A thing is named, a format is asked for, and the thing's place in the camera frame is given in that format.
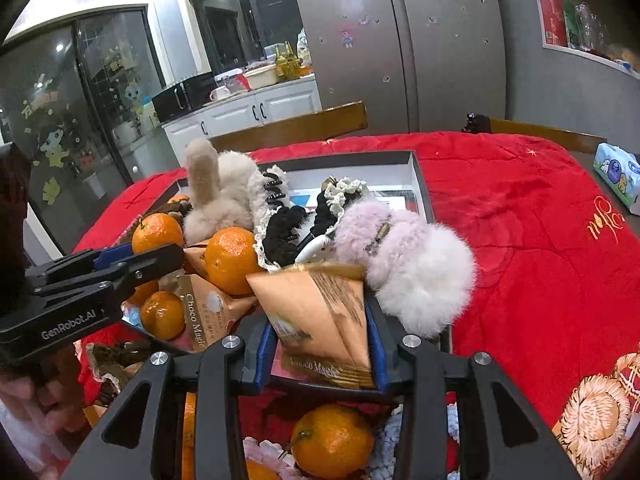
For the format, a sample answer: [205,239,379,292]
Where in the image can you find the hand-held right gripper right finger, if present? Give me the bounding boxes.
[364,296,581,480]

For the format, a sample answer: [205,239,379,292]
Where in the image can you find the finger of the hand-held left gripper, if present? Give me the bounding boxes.
[31,243,186,307]
[25,244,134,292]

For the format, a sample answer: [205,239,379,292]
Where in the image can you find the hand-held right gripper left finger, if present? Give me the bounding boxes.
[60,321,278,480]

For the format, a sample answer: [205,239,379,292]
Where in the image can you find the tan triangular snack packet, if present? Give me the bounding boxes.
[182,245,211,281]
[175,272,258,353]
[246,261,377,390]

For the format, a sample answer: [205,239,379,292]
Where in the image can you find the pile of tangerines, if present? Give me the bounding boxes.
[122,212,264,342]

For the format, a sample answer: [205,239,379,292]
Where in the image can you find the pink knit scrunchie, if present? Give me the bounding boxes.
[243,437,301,480]

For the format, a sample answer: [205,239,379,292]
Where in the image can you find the dark cardboard box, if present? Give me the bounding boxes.
[120,149,455,403]

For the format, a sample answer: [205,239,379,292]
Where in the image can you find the person's left hand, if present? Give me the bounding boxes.
[4,345,89,434]

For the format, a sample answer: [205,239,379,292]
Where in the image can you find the brown pine cone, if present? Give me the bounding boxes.
[150,194,193,226]

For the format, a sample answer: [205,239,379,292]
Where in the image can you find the brown lace-edged scrunchie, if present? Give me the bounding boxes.
[86,341,151,406]

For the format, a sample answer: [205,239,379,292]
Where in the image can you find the white bin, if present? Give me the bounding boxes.
[80,172,107,202]

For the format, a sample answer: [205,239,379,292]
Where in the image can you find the blue knit scrunchie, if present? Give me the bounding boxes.
[367,402,461,480]

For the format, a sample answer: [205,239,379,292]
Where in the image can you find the beige cream furry scrunchie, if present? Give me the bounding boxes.
[182,136,258,245]

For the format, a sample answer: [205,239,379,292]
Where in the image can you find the stemmed orange tangerine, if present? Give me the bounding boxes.
[290,404,376,479]

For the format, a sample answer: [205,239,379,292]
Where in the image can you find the lilac white furry scrunchie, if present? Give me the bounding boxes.
[334,199,478,337]

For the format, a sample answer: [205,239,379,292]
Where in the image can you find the white hair clip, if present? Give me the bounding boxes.
[294,235,335,266]

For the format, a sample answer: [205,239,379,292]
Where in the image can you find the black scrunchie white lace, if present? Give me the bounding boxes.
[251,162,313,272]

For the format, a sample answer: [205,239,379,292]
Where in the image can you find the glass door with stickers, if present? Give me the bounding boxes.
[0,5,168,256]

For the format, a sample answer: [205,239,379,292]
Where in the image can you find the black scrunchie cream lace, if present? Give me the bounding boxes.
[311,175,372,252]

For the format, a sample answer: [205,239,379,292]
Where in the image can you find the black microwave oven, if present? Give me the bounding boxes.
[152,72,216,123]

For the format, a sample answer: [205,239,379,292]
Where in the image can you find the red printed blanket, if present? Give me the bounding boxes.
[75,130,640,480]

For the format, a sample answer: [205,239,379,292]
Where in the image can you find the white kitchen cabinet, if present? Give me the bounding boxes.
[162,77,323,181]

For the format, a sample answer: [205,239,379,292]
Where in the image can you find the cream plastic basin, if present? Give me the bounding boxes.
[242,66,279,88]

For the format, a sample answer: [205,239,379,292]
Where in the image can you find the dark kitchen window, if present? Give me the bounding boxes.
[190,0,306,78]

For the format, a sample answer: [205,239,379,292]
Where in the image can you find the small black object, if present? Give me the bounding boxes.
[462,112,493,134]

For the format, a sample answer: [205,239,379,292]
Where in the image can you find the scattered fridge magnets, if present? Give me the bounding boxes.
[302,0,493,93]

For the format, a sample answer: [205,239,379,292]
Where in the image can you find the blue printed tissue pack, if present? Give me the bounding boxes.
[592,142,640,208]

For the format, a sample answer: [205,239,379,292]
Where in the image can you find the grey refrigerator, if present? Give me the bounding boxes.
[287,0,508,133]

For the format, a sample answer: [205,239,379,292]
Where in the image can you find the red box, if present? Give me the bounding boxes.
[536,0,569,47]

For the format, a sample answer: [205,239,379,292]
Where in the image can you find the green packet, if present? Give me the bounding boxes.
[564,0,585,51]

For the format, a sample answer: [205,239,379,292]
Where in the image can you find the clear plastic bottle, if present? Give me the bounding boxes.
[575,2,612,56]

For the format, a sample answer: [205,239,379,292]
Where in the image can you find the black spiral hair tie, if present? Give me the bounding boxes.
[262,170,289,202]

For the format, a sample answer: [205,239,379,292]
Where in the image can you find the white wall shelf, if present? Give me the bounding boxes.
[525,0,640,78]

